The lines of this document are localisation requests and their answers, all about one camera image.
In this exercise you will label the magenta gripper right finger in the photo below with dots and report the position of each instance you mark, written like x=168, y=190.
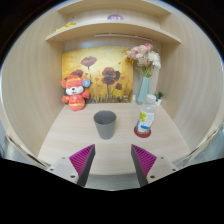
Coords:
x=149, y=167

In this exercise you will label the white light bar under shelf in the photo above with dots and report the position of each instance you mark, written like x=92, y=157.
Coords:
x=122, y=36

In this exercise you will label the light wood shelf unit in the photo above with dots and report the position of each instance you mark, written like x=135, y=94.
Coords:
x=42, y=127

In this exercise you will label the yellow item on shelf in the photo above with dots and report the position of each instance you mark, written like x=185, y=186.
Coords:
x=66, y=26

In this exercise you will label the clear plastic water bottle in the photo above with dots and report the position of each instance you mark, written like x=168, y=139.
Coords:
x=147, y=114

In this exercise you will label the grey plastic cup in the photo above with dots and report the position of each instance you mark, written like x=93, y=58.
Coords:
x=105, y=123

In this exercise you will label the light blue vase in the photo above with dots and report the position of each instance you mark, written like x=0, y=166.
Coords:
x=143, y=90

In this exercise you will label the yellow poppy flower painting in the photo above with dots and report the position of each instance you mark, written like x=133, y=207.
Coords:
x=108, y=69

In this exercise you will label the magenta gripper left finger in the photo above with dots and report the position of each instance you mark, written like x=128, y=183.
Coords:
x=75, y=168

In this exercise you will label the small potted plant right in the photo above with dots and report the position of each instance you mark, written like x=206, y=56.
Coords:
x=159, y=95

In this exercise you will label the purple round number sticker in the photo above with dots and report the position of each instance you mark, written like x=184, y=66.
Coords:
x=115, y=17

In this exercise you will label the red round coaster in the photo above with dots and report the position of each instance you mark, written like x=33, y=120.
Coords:
x=142, y=135

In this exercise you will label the pink white flower bouquet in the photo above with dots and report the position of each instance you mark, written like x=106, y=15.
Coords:
x=146, y=57

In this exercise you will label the red plush mascot toy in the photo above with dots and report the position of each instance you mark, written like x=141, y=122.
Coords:
x=76, y=93

